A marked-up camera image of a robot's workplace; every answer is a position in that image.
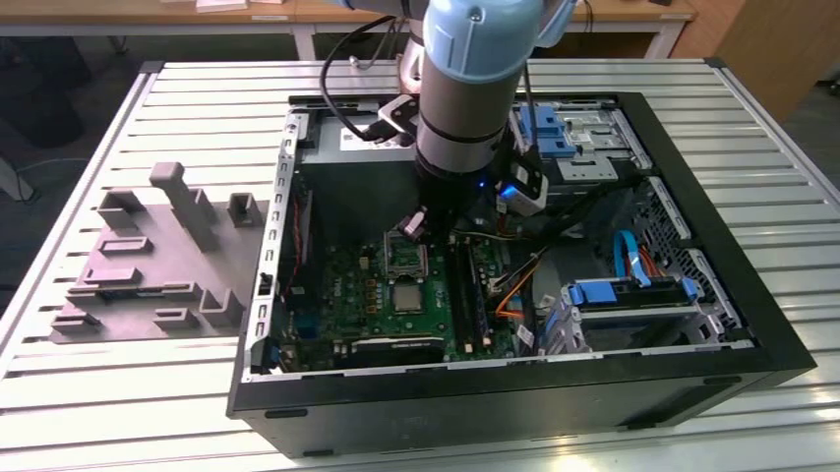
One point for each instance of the grey parts rack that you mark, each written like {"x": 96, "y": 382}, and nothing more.
{"x": 176, "y": 255}

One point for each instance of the grey power supply unit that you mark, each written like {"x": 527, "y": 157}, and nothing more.
{"x": 354, "y": 196}

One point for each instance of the blue expansion slot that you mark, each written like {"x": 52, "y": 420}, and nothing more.
{"x": 305, "y": 328}

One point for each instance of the black graphics card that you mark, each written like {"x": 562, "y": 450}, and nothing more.
{"x": 394, "y": 351}

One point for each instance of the black RAM slot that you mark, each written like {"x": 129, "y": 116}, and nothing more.
{"x": 458, "y": 295}
{"x": 470, "y": 295}

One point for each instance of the CPU socket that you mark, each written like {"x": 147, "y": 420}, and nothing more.
{"x": 410, "y": 282}

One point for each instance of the blue carrier with black disk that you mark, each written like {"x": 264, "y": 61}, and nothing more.
{"x": 593, "y": 292}

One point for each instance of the blue VGA port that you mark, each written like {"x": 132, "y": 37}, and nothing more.
{"x": 272, "y": 356}

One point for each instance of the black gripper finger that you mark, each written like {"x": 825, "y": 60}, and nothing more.
{"x": 412, "y": 226}

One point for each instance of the metal drive cage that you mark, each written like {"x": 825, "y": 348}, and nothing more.
{"x": 630, "y": 329}
{"x": 590, "y": 167}

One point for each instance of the wooden desk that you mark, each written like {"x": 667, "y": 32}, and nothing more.
{"x": 131, "y": 17}

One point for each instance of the black chair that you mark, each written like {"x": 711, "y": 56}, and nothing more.
{"x": 38, "y": 88}

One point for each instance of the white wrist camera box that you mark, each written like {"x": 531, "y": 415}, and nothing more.
{"x": 396, "y": 115}
{"x": 524, "y": 192}

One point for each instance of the white power connector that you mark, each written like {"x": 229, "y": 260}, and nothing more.
{"x": 495, "y": 284}

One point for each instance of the green motherboard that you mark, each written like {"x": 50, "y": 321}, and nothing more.
{"x": 347, "y": 295}

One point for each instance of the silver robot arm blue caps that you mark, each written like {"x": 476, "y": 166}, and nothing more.
{"x": 459, "y": 98}

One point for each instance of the wooden cabinet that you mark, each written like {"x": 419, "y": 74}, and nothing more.
{"x": 774, "y": 49}

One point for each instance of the black PC case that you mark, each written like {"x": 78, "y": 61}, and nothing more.
{"x": 459, "y": 423}

